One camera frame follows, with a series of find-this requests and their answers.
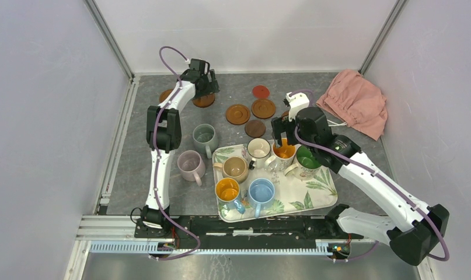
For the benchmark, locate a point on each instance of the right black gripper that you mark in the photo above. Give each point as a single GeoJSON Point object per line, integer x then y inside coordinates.
{"type": "Point", "coordinates": [280, 125]}

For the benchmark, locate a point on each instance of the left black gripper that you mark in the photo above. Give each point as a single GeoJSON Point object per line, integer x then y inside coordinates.
{"type": "Point", "coordinates": [211, 87]}

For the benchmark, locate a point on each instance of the dark walnut coaster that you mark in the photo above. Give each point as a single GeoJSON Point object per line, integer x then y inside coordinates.
{"type": "Point", "coordinates": [255, 128]}

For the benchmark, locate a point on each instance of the red round coaster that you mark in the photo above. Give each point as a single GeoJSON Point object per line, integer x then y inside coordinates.
{"type": "Point", "coordinates": [260, 92]}

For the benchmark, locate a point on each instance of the pink drawstring cloth bag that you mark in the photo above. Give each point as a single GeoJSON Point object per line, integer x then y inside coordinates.
{"type": "Point", "coordinates": [357, 102]}

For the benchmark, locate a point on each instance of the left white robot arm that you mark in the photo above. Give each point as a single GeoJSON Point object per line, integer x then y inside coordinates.
{"type": "Point", "coordinates": [164, 136]}

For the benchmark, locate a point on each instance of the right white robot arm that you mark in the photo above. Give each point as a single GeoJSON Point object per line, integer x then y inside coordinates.
{"type": "Point", "coordinates": [412, 229]}

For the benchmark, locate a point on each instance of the clear glass cup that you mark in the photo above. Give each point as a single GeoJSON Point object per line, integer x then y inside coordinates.
{"type": "Point", "coordinates": [273, 165]}

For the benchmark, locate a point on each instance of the cream enamel mug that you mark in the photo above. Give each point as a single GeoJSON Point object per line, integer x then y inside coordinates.
{"type": "Point", "coordinates": [258, 151]}

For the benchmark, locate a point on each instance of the white mug orange inside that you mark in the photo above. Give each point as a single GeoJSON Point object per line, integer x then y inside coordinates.
{"type": "Point", "coordinates": [287, 152]}

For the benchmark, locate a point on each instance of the white mug green inside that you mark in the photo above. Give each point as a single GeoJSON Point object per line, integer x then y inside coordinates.
{"type": "Point", "coordinates": [304, 166]}

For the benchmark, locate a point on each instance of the beige ceramic mug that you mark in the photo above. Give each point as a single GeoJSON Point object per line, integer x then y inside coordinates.
{"type": "Point", "coordinates": [235, 168]}

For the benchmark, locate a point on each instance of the grey green ribbed mug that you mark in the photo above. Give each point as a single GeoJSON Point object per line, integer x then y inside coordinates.
{"type": "Point", "coordinates": [205, 139]}

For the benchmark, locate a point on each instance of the light blue mug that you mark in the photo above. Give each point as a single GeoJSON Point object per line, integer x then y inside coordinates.
{"type": "Point", "coordinates": [260, 195]}

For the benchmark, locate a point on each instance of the leaf patterned serving tray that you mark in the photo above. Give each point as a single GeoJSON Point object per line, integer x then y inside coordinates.
{"type": "Point", "coordinates": [292, 195]}

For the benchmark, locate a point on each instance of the pink ribbed mug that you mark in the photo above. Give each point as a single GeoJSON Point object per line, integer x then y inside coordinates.
{"type": "Point", "coordinates": [192, 167]}

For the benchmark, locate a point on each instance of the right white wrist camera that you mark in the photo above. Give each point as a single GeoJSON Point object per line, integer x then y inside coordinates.
{"type": "Point", "coordinates": [296, 101]}

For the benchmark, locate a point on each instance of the orange inside blue handle mug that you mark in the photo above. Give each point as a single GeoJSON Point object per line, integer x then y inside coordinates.
{"type": "Point", "coordinates": [228, 195]}

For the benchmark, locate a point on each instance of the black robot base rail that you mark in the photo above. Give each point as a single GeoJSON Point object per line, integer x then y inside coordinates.
{"type": "Point", "coordinates": [211, 232]}

